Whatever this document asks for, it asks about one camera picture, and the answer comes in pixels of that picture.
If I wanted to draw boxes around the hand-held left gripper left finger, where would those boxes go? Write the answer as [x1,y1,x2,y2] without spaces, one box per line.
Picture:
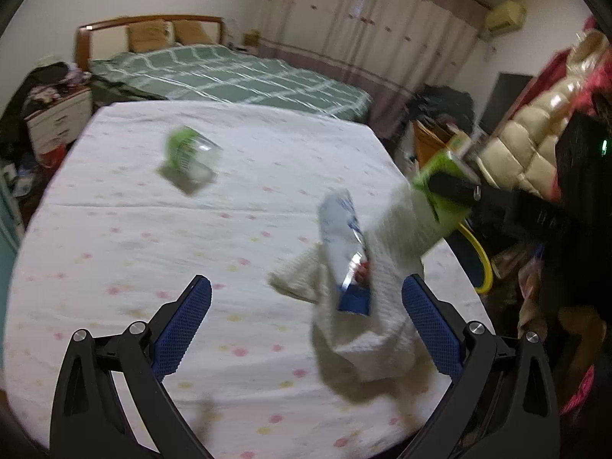
[49,275,213,459]

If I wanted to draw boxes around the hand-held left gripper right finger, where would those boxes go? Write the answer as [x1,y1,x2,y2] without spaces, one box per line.
[397,274,561,459]

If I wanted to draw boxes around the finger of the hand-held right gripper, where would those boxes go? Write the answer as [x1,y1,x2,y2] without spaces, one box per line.
[428,172,575,244]

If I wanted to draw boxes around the light green carton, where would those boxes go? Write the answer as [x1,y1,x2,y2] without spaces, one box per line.
[411,134,479,242]

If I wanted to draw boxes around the white paper towel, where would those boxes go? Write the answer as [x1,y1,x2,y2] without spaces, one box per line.
[268,179,445,400]

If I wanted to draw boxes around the yellow rimmed trash bin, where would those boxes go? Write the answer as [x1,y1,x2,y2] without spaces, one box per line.
[456,222,493,295]

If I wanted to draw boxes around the blue white foil packet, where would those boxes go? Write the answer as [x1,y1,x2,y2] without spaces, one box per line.
[318,190,371,316]

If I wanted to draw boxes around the orange cardboard box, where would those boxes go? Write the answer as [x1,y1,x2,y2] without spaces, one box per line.
[413,119,460,173]

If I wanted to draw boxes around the dark clothes heap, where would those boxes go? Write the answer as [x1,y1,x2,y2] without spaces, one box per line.
[406,85,479,130]

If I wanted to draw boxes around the white dotted tablecloth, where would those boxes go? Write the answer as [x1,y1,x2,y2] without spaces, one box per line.
[2,100,495,459]

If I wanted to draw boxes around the black flat screen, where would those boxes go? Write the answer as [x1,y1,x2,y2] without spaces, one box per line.
[478,73,534,135]

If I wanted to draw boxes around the pale pink curtains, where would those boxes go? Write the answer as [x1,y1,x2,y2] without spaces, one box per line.
[258,0,493,130]

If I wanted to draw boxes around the clear plastic cup green label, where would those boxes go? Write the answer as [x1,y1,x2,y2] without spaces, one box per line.
[158,125,223,197]

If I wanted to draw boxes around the beige air conditioner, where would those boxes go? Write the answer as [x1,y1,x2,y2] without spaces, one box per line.
[483,1,527,36]

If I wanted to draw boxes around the green plaid bed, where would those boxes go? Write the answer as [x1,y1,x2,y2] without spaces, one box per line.
[88,44,373,122]

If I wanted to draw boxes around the white nightstand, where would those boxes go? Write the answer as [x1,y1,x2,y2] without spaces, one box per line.
[26,87,94,154]

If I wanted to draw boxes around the dark clothes pile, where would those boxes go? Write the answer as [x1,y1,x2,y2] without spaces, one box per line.
[10,61,91,116]

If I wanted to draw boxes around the brown pillow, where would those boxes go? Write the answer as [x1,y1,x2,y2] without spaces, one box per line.
[125,20,174,53]
[173,20,213,45]

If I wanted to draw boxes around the wooden headboard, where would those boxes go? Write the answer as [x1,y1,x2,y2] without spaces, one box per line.
[75,15,225,72]

